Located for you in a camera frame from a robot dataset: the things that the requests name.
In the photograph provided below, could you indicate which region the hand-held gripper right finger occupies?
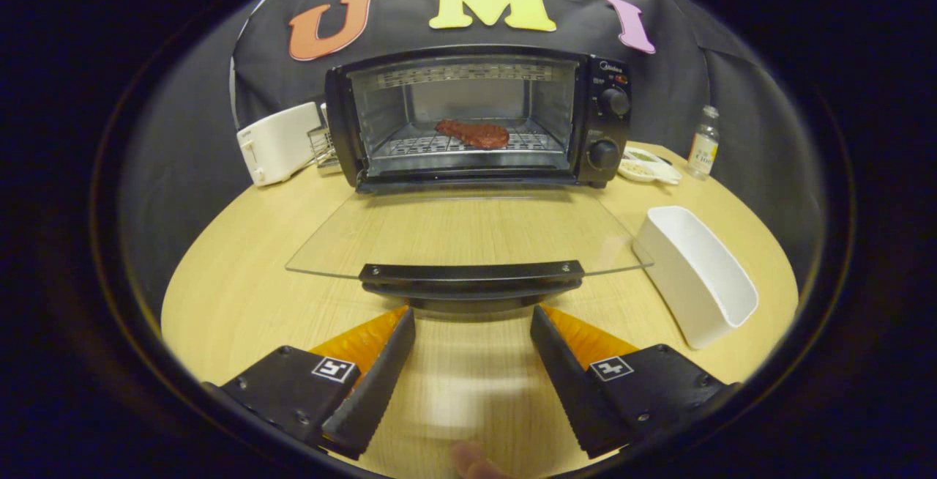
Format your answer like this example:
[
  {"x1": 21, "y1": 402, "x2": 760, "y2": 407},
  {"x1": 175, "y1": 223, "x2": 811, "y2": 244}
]
[{"x1": 530, "y1": 305, "x2": 735, "y2": 459}]

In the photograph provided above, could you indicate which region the red raw meat piece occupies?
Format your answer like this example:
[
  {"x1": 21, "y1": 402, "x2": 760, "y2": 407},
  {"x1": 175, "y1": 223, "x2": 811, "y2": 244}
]
[{"x1": 435, "y1": 119, "x2": 511, "y2": 150}]

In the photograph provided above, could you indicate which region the small metal wire holder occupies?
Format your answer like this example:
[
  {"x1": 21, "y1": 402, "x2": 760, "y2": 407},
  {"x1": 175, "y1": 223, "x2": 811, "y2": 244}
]
[{"x1": 307, "y1": 104, "x2": 343, "y2": 174}]

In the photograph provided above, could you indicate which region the black toaster oven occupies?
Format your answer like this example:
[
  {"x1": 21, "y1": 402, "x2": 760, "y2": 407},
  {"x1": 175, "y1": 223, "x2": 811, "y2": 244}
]
[{"x1": 285, "y1": 45, "x2": 654, "y2": 315}]

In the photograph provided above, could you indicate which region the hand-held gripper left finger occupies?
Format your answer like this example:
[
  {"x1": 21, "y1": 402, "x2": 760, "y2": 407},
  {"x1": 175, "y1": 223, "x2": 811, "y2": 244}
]
[{"x1": 204, "y1": 306, "x2": 417, "y2": 461}]

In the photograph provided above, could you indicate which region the clear glass bottle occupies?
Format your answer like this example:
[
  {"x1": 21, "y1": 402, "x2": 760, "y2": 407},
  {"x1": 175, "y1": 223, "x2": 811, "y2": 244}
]
[{"x1": 687, "y1": 105, "x2": 721, "y2": 182}]

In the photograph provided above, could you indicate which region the white divided grain dish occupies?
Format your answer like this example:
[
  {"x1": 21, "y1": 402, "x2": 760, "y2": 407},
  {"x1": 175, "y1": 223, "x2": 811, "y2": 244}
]
[{"x1": 617, "y1": 146, "x2": 684, "y2": 186}]

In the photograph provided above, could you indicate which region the white bread toaster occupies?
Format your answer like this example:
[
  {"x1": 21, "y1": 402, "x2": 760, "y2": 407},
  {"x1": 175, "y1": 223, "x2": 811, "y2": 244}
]
[{"x1": 236, "y1": 102, "x2": 324, "y2": 187}]

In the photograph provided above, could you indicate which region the white plastic tray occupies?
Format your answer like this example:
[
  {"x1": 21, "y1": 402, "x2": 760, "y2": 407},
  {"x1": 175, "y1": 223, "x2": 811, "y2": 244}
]
[{"x1": 632, "y1": 206, "x2": 760, "y2": 350}]

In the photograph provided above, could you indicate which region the wire oven rack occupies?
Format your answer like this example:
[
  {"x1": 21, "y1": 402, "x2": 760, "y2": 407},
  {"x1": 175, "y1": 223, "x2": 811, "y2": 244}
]
[{"x1": 379, "y1": 131, "x2": 566, "y2": 159}]

